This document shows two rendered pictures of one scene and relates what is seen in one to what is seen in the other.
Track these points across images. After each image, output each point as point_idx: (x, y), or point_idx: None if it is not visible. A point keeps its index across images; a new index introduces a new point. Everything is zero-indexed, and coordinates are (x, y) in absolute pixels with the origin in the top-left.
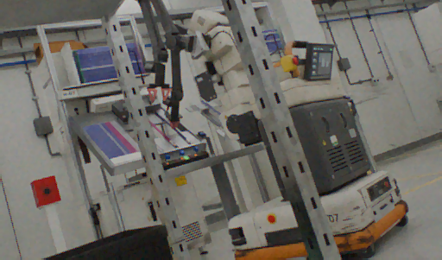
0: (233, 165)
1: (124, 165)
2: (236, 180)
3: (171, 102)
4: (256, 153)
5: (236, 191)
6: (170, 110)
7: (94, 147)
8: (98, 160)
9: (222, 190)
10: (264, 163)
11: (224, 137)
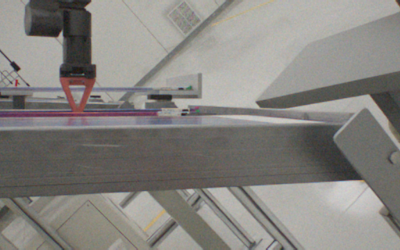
0: (176, 190)
1: None
2: (200, 221)
3: (66, 12)
4: (65, 226)
5: (204, 249)
6: (70, 40)
7: (132, 127)
8: (203, 183)
9: None
10: (95, 235)
11: (197, 92)
